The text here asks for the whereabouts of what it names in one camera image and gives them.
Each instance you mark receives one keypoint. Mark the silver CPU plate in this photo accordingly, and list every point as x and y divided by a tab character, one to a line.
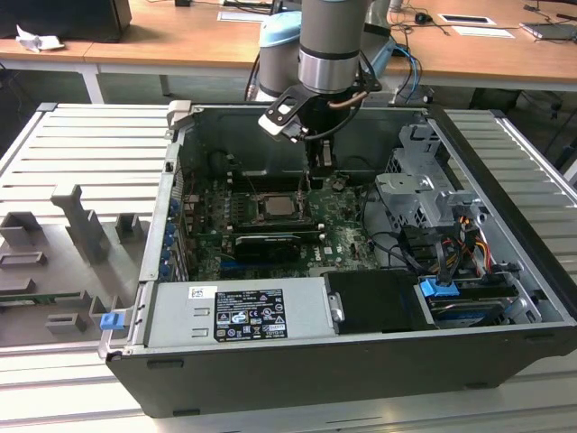
278	206

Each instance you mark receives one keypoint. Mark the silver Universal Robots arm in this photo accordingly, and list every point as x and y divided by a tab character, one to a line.
331	45

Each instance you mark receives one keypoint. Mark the black RAM slot bank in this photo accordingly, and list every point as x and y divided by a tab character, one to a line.
279	226
270	179

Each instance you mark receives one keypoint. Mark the CPU socket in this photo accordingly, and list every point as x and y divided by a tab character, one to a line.
277	207

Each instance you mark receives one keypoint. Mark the blue expansion slot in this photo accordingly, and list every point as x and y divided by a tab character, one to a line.
252	266

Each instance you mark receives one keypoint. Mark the silver metal drive cage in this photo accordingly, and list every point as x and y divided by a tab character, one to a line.
405	194

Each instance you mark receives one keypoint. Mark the green motherboard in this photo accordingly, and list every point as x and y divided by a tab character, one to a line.
342	243

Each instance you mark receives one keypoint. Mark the black graphics card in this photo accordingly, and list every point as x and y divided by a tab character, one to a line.
266	247

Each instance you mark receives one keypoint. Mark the grey case corner latch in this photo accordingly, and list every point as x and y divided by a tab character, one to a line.
179	115

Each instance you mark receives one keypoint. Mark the white framed desk grommet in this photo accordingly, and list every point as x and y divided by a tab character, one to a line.
239	15
466	19

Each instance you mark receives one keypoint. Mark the black plastic shroud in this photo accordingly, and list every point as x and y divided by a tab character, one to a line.
374	302

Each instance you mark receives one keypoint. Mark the black computer mouse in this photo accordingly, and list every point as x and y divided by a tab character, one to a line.
422	18

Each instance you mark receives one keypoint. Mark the wooden desk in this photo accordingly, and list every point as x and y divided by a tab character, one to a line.
180	40

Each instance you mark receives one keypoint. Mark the white paper sheet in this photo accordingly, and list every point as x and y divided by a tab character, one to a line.
483	31

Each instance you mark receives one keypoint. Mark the silver power supply unit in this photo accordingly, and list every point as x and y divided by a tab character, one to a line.
180	315

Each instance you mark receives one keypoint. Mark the hard disk in bay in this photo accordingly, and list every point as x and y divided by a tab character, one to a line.
469	311

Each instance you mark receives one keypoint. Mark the black open PC case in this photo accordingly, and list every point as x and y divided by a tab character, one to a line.
293	374

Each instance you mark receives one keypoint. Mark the grey parts rack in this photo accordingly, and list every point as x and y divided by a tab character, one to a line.
81	234

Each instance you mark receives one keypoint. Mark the grey laptop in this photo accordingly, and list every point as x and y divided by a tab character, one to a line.
547	30

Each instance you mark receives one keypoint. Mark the blue case latch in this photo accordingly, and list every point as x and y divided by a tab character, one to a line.
111	322

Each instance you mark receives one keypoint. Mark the black box on desk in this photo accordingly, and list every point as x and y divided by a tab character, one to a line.
63	18

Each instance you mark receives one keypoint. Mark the crumpled white paper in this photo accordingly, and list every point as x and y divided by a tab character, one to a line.
38	40

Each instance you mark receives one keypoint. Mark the green RAM stick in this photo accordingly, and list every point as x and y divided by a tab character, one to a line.
40	297

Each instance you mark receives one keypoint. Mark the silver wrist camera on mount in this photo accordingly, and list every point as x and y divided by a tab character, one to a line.
272	124

